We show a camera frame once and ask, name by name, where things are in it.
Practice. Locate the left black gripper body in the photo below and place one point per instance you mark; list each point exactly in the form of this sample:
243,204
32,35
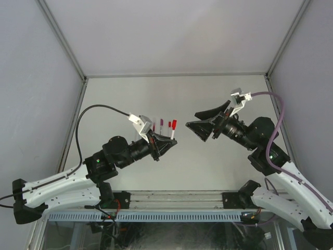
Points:
153,147

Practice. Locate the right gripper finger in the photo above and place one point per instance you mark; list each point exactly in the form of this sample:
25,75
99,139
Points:
204,128
204,115

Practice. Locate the blue cable duct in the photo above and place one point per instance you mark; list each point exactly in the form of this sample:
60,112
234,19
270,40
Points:
148,216

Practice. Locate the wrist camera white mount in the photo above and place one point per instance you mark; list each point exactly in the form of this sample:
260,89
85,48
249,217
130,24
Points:
141,124
239,99

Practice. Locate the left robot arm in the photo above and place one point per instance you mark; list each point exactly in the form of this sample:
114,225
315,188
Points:
87,184

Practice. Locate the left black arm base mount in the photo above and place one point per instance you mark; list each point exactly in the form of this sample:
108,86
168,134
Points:
123,198

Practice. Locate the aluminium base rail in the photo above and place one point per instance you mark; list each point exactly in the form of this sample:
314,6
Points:
140,200

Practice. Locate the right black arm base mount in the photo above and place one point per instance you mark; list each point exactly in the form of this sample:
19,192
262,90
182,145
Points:
235,200

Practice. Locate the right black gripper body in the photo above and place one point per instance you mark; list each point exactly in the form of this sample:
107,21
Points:
218,125

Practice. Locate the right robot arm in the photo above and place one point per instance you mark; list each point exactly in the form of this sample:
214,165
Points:
309,211

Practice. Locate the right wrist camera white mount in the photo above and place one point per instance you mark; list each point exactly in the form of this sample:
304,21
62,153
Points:
239,99

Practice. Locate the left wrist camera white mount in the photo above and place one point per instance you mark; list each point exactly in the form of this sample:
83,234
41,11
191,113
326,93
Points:
141,124

